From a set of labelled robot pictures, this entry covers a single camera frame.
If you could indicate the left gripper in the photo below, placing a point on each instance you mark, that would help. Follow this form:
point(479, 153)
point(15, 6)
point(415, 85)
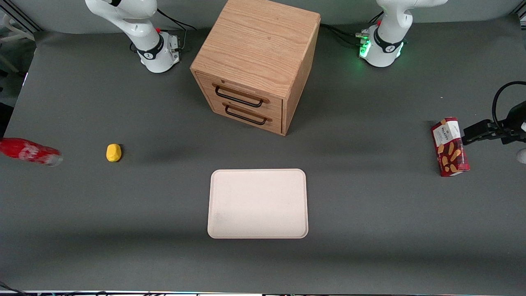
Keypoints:
point(512, 123)

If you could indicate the red coke bottle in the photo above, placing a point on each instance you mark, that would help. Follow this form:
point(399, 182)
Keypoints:
point(26, 151)

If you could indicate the beige rectangular tray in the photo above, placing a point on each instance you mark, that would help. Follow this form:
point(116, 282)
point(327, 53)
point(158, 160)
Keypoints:
point(257, 203)

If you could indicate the red biscuit box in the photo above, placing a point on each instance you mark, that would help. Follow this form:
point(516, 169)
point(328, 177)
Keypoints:
point(450, 148)

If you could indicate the wooden drawer cabinet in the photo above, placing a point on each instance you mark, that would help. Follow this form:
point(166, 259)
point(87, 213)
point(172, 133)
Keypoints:
point(257, 41)

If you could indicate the wooden drawer front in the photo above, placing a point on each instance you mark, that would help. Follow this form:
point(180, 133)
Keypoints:
point(218, 107)
point(205, 82)

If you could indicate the yellow lemon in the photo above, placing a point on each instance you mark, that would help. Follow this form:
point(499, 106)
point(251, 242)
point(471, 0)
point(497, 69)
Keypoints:
point(114, 153)

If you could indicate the white tube stand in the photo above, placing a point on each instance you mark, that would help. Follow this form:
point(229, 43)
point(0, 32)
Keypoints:
point(14, 36)

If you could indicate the dark metal frame rail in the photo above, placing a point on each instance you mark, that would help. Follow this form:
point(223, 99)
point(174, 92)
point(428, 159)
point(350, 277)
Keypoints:
point(24, 21)

